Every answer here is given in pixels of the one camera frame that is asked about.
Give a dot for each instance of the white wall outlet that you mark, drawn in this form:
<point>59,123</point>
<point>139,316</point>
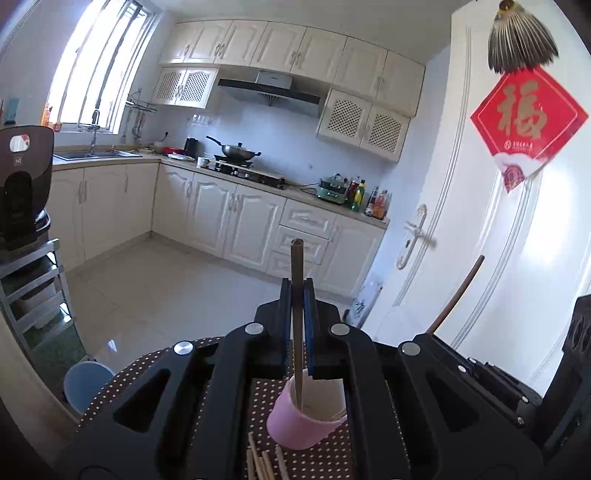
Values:
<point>202,120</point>

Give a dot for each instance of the red diamond wall poster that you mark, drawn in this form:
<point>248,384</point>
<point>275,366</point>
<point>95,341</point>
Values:
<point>526,115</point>

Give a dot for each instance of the white door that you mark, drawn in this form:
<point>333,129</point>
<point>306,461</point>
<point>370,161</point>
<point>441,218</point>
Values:
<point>485,207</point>

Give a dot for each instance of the black gas stove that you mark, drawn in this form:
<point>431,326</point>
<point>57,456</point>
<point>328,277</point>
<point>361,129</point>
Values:
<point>249,173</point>

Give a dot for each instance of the cream base cabinets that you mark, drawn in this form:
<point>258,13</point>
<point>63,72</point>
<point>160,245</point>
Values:
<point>207,207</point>

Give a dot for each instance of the metal shelf rack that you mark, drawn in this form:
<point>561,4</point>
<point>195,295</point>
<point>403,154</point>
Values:
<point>27,277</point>

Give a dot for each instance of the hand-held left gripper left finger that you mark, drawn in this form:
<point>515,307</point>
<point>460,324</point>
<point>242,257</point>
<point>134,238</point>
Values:
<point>286,323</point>

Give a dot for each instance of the white plate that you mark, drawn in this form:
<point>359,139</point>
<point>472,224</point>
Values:
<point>182,158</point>

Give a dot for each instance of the green countertop appliance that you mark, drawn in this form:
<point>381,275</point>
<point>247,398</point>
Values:
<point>332,189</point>

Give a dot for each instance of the feather fan decoration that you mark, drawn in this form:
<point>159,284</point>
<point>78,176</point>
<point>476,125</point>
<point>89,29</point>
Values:
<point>521,41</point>

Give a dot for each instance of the steel sink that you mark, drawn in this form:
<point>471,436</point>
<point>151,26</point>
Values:
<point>92,154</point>

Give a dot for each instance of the brown polka dot tablecloth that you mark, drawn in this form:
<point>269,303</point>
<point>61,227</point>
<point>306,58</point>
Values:
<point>318,464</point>

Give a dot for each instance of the orange bottle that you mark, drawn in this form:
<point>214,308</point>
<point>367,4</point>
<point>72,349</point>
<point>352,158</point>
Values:
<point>48,117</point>

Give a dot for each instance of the wide lattice door cabinet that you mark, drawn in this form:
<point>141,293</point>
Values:
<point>360,122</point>

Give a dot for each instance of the dark brown chopstick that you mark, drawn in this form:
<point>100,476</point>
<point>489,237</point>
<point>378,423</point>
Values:
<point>297,263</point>

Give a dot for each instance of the kitchen window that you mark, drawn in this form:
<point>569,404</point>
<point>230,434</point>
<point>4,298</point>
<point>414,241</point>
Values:
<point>92,64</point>

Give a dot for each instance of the chrome faucet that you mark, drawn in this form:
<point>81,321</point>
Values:
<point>94,131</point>

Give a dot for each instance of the bunch of wooden chopsticks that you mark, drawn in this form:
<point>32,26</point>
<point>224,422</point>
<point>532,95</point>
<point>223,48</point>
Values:
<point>268,466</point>

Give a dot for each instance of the small lattice door cabinet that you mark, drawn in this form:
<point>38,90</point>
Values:
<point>184,86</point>

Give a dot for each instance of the red dish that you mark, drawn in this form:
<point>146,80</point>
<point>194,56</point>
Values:
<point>173,151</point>

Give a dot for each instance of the cream wall cabinets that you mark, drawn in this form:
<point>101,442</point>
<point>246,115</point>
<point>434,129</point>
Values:
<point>286,46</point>

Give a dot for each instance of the pink cup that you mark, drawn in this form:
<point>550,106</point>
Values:
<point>295,427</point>

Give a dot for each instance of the brown wooden chopstick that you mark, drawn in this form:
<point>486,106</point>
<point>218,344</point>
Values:
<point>461,288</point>

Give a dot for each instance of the cluster of condiment bottles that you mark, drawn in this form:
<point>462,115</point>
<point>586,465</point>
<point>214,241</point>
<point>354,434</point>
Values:
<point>371,201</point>

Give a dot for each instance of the white printed bag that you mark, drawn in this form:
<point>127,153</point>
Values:
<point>364,302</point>

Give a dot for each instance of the black range hood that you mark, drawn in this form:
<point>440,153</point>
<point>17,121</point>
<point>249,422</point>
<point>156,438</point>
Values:
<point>272,90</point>

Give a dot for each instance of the wall utensil rack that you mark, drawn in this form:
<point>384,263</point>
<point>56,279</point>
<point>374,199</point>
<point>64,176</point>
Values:
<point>138,110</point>

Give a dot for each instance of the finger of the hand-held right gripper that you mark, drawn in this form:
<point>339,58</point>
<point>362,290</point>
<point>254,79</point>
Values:
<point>489,381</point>

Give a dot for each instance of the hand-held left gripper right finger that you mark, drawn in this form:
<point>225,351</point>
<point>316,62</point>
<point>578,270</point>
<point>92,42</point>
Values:
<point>310,327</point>

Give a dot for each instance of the blue plastic bin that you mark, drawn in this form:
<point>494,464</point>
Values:
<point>85,383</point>

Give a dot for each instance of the steel wok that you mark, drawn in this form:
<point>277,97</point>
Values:
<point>236,150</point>

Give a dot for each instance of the black kitchen appliance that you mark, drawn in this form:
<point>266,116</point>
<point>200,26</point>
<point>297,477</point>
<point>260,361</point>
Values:
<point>23,184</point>

